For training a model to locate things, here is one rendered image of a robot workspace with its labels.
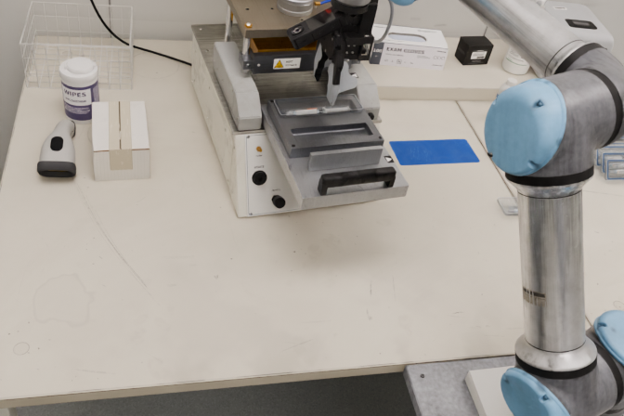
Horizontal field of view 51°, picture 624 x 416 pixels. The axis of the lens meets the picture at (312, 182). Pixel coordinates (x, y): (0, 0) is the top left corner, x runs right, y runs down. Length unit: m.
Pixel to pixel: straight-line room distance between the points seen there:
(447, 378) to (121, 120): 0.90
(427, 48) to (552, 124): 1.16
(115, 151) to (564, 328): 0.96
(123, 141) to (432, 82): 0.92
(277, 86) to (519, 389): 0.86
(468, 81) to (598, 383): 1.16
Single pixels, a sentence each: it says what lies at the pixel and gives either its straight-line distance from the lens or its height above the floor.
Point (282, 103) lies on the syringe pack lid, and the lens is 1.36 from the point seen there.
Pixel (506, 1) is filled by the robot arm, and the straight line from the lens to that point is 1.12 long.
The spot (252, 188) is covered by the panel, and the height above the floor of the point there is 0.82.
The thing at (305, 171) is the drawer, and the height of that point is 0.97.
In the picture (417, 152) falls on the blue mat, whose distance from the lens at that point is 1.75.
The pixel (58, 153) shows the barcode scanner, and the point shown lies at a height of 0.81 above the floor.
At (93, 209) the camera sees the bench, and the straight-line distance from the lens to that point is 1.48.
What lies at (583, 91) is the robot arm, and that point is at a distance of 0.92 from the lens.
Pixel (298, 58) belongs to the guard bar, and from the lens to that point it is 1.44.
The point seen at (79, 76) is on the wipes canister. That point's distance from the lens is 1.63.
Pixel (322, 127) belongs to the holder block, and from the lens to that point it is 1.34.
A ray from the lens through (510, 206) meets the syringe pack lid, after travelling 1.65.
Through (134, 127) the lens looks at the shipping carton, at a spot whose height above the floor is 0.84.
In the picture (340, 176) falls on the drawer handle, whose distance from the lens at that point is 1.20.
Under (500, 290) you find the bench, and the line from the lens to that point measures 1.47.
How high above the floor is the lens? 1.77
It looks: 41 degrees down
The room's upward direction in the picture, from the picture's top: 11 degrees clockwise
